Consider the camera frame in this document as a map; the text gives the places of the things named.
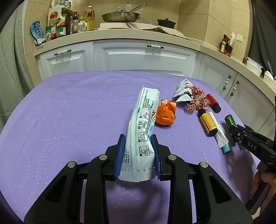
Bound cooking oil bottle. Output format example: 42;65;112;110
84;5;95;31

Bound white kitchen cabinets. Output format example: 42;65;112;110
36;39;275;138

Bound black curtain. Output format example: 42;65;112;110
248;0;276;76

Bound white rectangular container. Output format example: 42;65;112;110
263;70;276;89

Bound steel wok pan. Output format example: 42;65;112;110
101;4;147;22

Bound purple tablecloth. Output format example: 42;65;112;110
1;71;259;219

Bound white printed wipes packet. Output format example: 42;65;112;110
119;87;160;182

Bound red small bottle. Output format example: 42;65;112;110
206;94;221;113

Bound white food container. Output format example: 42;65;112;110
246;57;262;76

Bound yellow label small bottle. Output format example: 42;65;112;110
198;109;218;136

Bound red black box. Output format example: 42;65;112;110
224;44;233;57

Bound green small bottle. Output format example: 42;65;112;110
225;114;236;127

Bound white teal tube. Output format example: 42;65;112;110
209;111;231;154

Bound red checkered ribbon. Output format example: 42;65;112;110
185;85;210;114

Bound small orange bag ball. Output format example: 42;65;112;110
155;99;176;126

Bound silver printed snack wrapper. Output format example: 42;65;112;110
173;78;193;103

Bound dark sauce bottle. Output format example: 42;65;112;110
220;34;227;53

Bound blue white bag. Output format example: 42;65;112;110
29;21;46;46

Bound black pot with lid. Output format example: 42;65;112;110
157;18;176;29

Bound person's right hand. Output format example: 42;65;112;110
250;162;276;195

